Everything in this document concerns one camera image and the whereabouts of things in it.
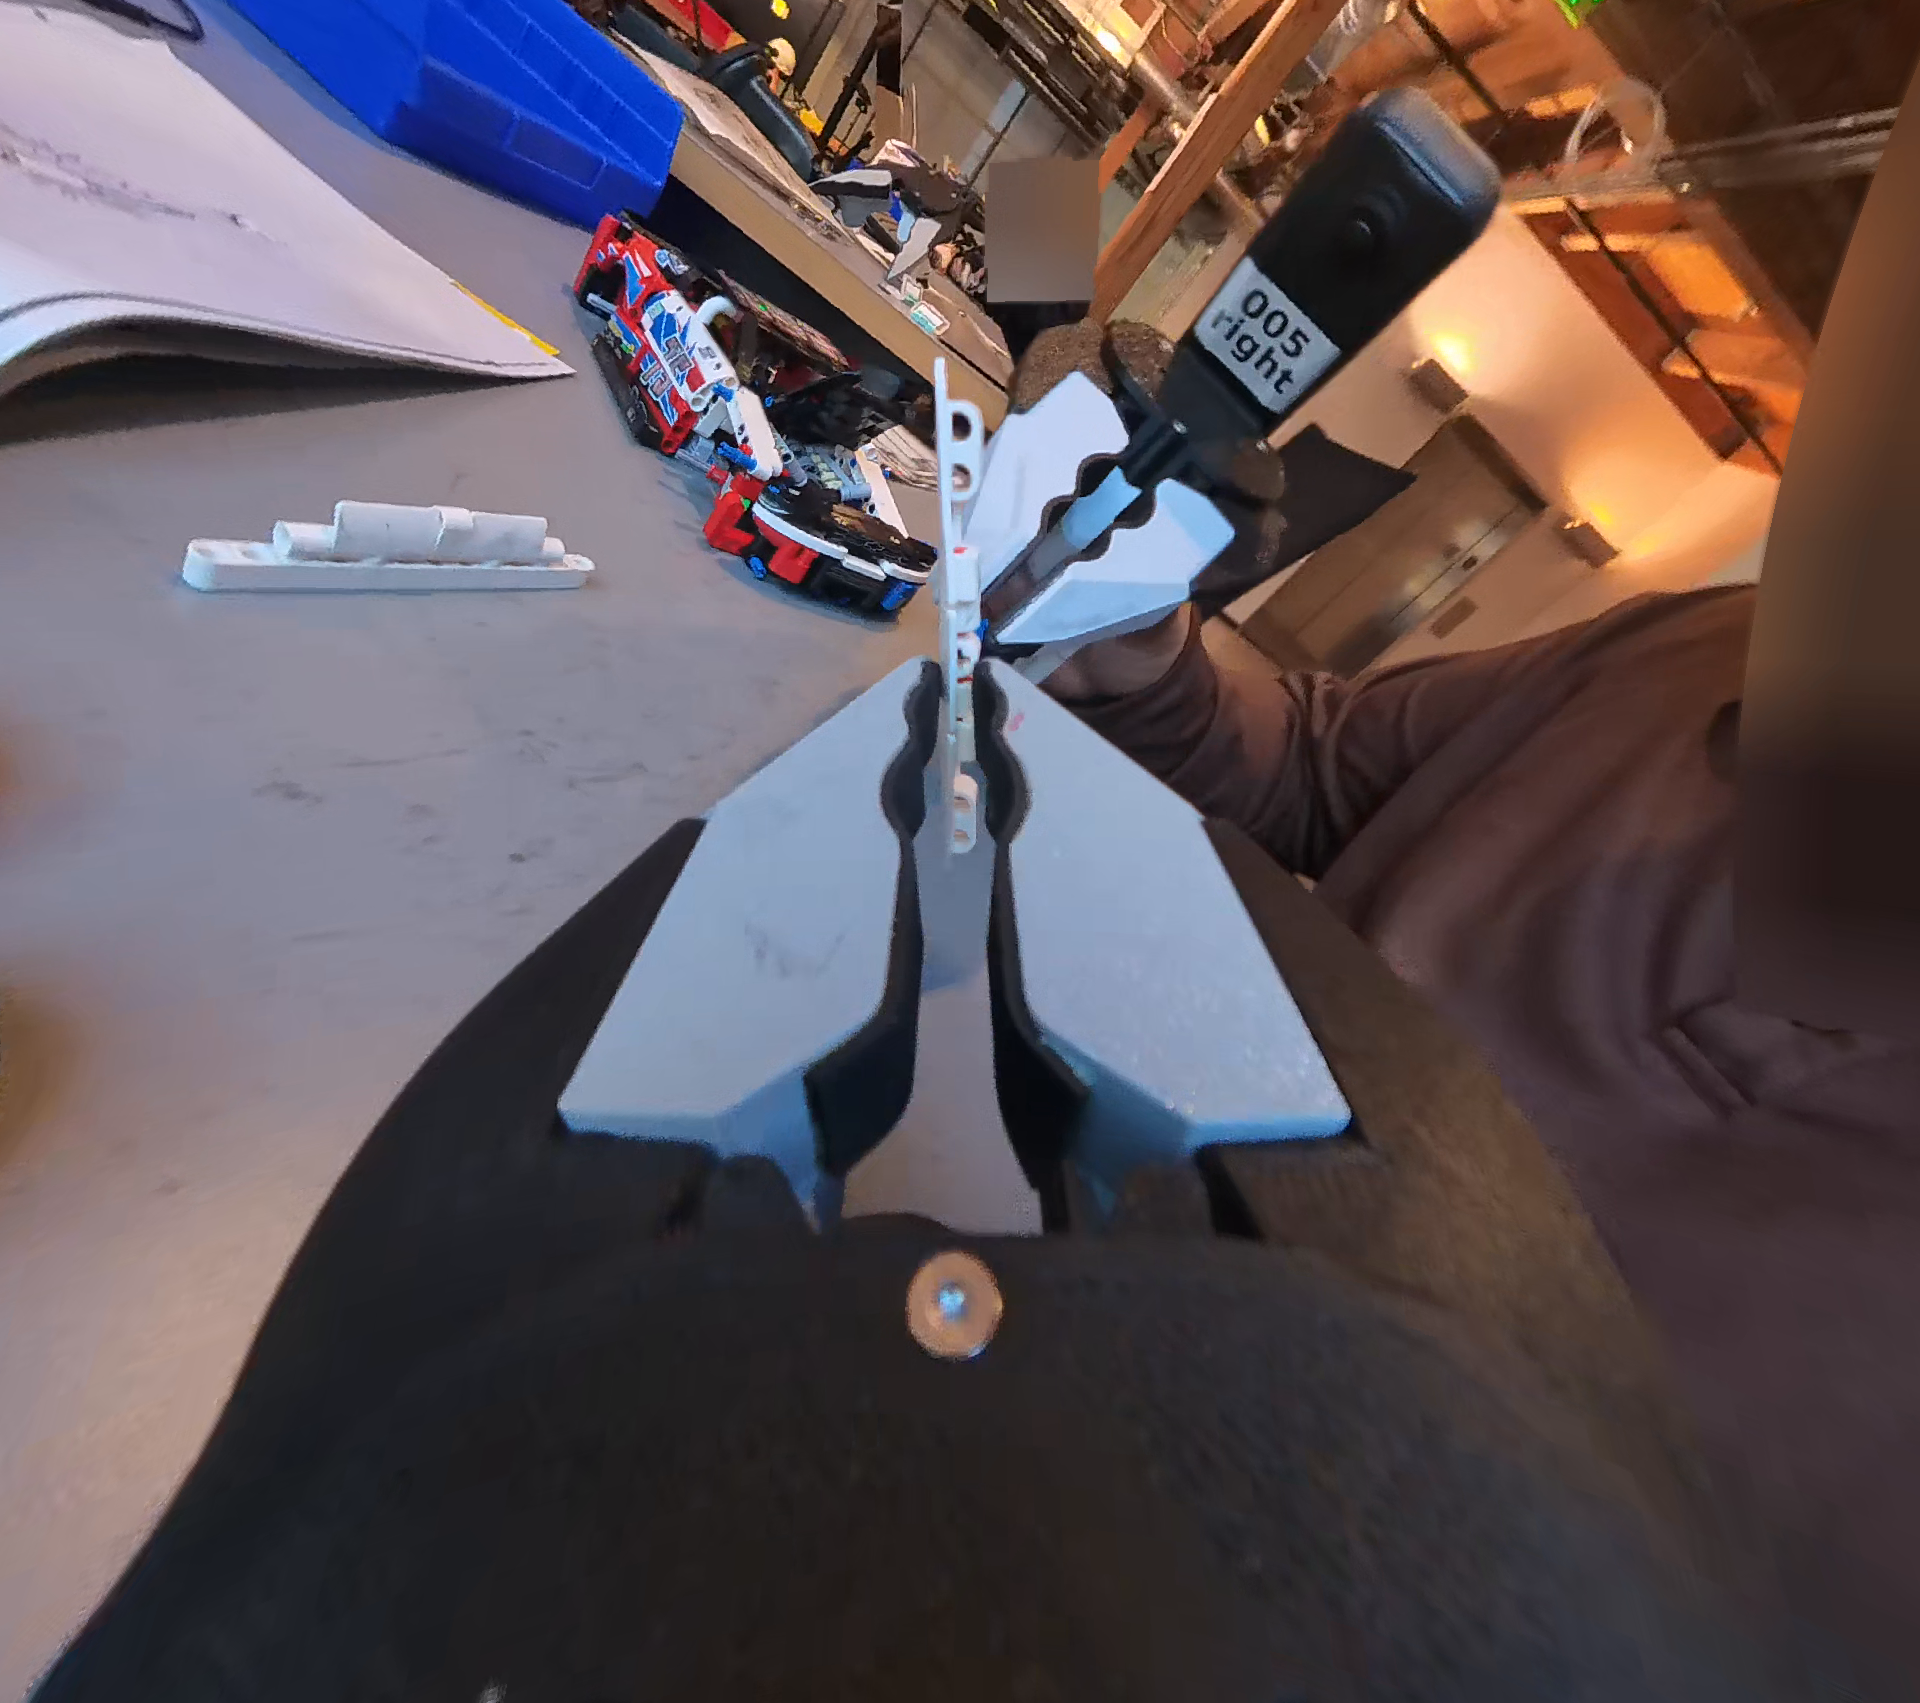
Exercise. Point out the white beam with cylinders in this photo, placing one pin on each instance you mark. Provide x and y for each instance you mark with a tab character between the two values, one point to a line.
403	540

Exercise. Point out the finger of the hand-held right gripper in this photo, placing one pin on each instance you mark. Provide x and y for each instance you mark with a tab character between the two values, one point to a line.
1155	562
1057	441

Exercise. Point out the grey desk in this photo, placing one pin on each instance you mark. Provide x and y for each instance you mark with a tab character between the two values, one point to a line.
373	833

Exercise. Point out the cluttered work table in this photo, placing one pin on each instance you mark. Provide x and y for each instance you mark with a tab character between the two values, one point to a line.
841	263

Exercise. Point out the person's right hand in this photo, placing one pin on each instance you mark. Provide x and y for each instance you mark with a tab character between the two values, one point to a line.
1138	666

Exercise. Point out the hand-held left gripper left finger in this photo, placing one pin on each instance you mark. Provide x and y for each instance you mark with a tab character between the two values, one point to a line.
735	968

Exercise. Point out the open instruction booklet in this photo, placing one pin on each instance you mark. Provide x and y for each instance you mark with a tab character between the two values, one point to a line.
195	234

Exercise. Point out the person's brown-shirted torso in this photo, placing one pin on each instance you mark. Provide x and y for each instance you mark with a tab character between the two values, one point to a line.
1574	1133

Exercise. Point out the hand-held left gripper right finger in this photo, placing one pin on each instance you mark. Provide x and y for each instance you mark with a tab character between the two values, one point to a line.
1169	981

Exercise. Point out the red white toy car model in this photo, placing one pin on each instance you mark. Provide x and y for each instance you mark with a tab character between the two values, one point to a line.
676	337

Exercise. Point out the long white pointed panel piece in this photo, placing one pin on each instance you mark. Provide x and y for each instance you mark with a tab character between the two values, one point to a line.
955	489

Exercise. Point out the wooden post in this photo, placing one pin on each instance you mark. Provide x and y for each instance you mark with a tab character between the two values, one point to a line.
1277	69

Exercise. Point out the person's right forearm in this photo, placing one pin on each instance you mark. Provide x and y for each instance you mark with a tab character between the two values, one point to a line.
1424	743

